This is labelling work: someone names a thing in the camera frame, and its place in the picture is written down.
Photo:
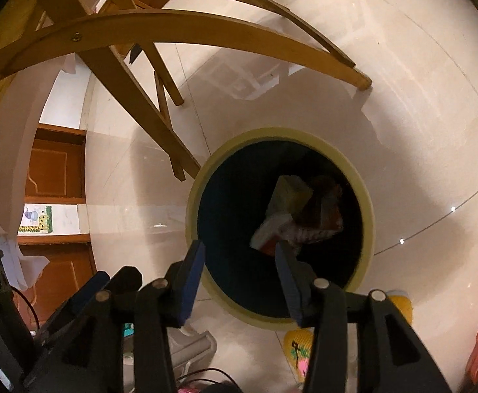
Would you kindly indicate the yellow and white box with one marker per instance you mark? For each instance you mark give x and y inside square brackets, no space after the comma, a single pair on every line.
[292,194]

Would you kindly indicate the yellow knitted slipper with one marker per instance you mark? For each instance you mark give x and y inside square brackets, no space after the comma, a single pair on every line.
[298,348]
[402,307]

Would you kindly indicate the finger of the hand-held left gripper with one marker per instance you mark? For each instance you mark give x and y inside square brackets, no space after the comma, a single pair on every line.
[128,278]
[79,297]

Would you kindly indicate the tall wooden door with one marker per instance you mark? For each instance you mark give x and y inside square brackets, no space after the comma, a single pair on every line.
[54,163]

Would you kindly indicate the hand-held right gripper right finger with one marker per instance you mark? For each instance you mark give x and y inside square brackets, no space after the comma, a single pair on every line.
[288,290]

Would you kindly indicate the wall poster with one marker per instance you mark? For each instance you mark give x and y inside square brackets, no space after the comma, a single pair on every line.
[38,221]

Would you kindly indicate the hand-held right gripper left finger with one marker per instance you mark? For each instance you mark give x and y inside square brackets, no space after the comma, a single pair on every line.
[189,282]

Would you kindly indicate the black yellow-rimmed trash bin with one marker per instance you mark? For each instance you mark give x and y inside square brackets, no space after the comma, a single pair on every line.
[230,221]

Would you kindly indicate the wooden panel door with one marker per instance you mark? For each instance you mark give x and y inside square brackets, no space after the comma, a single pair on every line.
[62,266]

